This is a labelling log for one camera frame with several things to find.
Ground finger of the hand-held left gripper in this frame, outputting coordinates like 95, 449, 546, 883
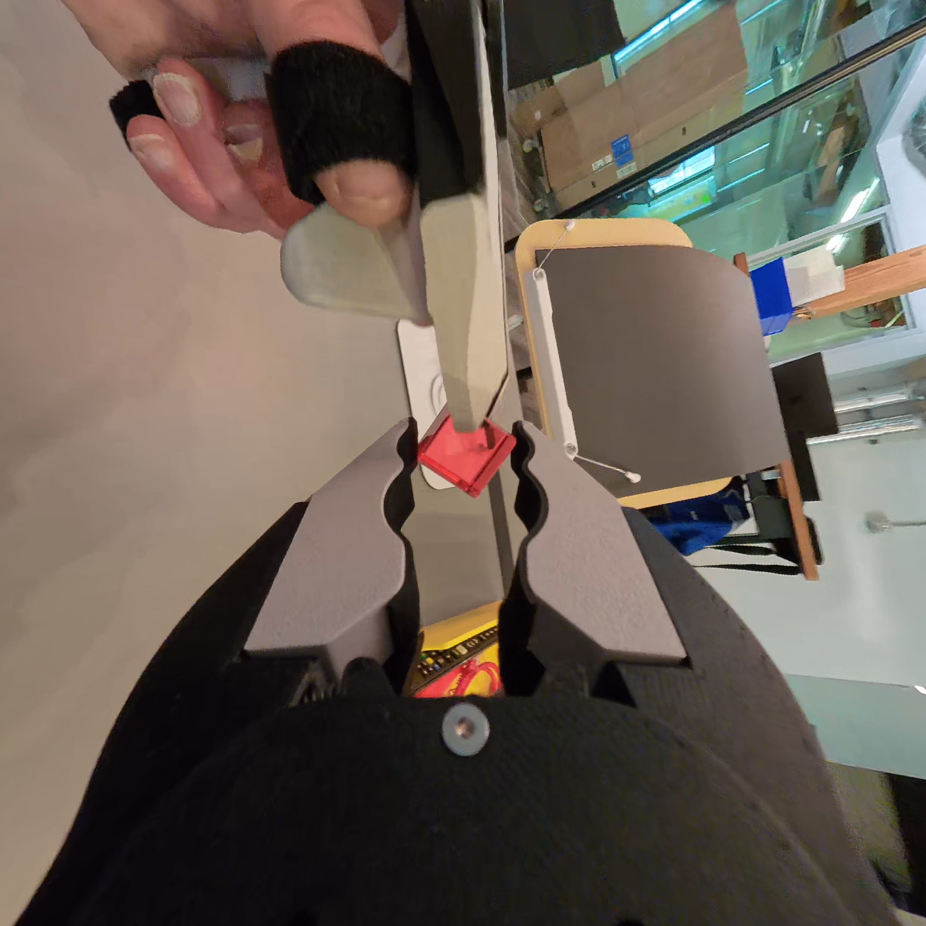
420, 190, 511, 434

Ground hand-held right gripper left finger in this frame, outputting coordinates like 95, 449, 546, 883
242, 417, 422, 664

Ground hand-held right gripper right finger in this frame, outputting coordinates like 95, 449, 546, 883
498, 421, 688, 667

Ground yellow plastic bin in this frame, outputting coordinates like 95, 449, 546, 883
412, 600, 505, 700

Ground red translucent block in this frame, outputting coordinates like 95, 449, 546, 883
417, 414, 518, 499

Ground person's left hand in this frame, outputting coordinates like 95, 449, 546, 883
61, 0, 421, 241

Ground cardboard boxes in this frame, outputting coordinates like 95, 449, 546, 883
508, 2, 751, 212

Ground black square panel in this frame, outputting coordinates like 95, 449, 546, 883
769, 352, 840, 440

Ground blue box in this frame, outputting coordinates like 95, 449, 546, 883
749, 256, 791, 338

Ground white box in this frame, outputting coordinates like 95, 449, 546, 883
783, 245, 846, 308

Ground wooden beam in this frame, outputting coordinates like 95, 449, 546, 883
802, 245, 926, 321

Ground black cloth strap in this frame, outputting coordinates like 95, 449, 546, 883
501, 0, 627, 93

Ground red cable coil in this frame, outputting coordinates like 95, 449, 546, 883
414, 657, 502, 700

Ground wooden table black frame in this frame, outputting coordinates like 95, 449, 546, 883
732, 252, 822, 582

